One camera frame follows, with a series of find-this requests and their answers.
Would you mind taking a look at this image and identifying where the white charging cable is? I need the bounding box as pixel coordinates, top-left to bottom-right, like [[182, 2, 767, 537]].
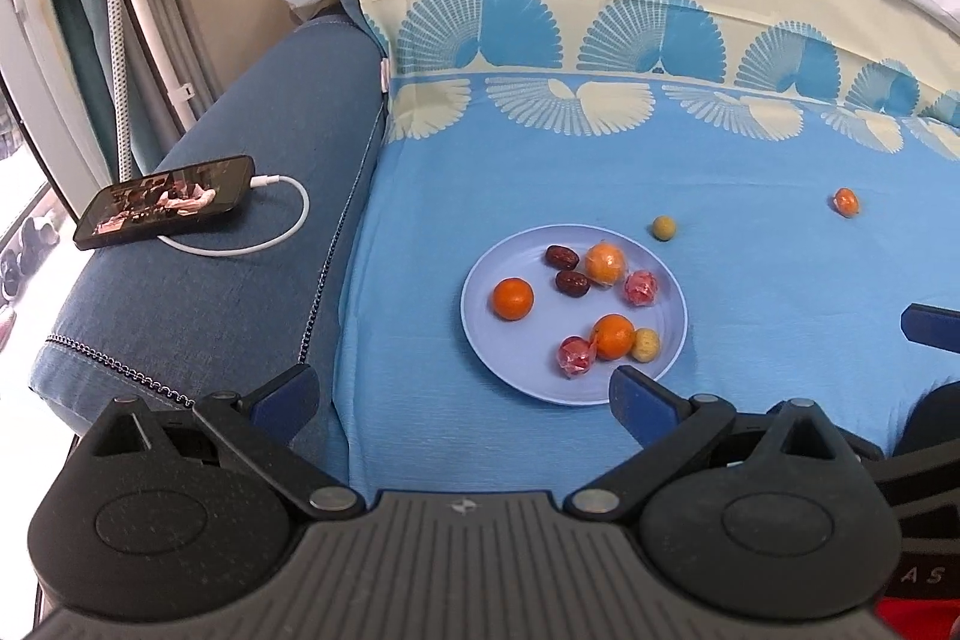
[[157, 173, 311, 257]]

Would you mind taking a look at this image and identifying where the speckled steamer hose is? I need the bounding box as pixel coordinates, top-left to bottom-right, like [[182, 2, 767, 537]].
[[105, 0, 140, 180]]

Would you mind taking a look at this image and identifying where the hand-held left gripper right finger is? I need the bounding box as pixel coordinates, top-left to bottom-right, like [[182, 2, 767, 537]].
[[562, 365, 863, 522]]

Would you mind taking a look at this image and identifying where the dark cloth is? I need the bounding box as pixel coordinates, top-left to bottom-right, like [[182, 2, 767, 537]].
[[896, 380, 960, 457]]

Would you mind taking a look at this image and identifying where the light blue plate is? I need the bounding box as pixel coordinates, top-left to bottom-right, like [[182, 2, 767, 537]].
[[460, 224, 688, 406]]

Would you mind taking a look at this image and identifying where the teal curtain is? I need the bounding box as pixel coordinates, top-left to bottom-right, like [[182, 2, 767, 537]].
[[37, 0, 125, 180]]

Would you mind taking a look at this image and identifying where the blue denim cushion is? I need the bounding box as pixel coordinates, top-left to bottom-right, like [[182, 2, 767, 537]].
[[30, 14, 391, 461]]

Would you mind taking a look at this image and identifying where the plain orange mandarin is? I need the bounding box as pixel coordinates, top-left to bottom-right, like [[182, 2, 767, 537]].
[[492, 277, 536, 322], [591, 313, 637, 361]]

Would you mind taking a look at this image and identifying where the blue fan-print bed sheet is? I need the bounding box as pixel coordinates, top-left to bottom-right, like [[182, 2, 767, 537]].
[[330, 0, 960, 498]]

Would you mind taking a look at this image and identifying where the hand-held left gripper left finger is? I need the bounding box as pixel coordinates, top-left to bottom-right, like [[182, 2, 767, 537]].
[[90, 364, 367, 522]]

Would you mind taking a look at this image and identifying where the black smartphone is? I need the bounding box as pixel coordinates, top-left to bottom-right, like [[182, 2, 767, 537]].
[[73, 155, 258, 250]]

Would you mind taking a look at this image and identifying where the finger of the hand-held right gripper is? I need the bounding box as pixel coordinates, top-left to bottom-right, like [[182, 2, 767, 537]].
[[900, 302, 960, 354]]

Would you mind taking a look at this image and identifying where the red plastic-wrapped fruit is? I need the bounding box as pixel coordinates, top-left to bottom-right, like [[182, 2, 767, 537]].
[[622, 269, 662, 308], [556, 335, 599, 378]]

